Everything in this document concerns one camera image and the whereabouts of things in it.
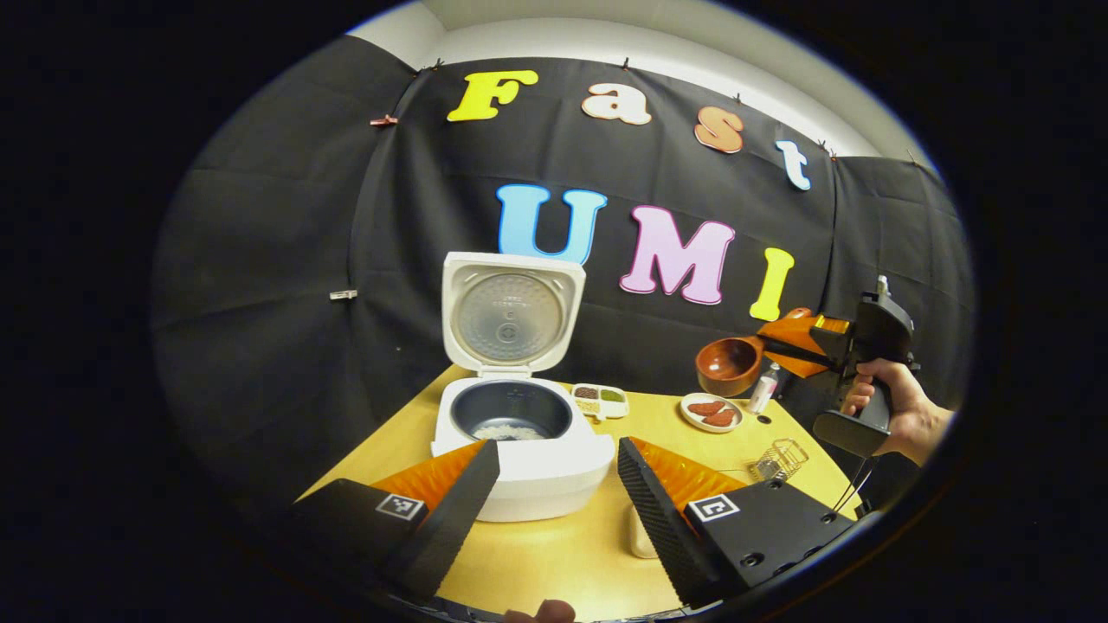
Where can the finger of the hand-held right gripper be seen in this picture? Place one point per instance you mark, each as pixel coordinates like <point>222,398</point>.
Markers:
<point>814,362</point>
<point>805,329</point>

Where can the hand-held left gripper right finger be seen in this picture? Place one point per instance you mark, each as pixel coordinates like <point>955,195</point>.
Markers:
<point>658,536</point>

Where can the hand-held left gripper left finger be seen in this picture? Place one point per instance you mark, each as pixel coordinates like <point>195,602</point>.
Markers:
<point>450,528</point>

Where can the brown wooden spoon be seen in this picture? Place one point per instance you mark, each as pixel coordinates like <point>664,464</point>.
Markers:
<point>731,368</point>

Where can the white rice cooker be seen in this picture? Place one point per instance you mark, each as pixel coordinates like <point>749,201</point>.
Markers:
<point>563,484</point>

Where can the scoop of white rice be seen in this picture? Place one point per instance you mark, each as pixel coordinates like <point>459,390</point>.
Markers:
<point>511,432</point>

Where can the clear bottle pink label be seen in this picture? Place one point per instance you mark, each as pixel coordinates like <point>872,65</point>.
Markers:
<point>763,394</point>

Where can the red-brown sausage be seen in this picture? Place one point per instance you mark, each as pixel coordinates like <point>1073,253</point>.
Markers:
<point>706,407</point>
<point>720,418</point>

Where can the white round plate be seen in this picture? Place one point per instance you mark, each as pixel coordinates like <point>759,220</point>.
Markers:
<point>692,422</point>

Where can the white divided dish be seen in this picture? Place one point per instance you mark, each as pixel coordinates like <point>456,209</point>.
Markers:
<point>600,403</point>

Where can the black backdrop cloth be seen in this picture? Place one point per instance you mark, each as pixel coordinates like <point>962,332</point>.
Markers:
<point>415,216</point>

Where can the copper cloth clip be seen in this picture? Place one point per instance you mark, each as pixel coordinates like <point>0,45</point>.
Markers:
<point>383,121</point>

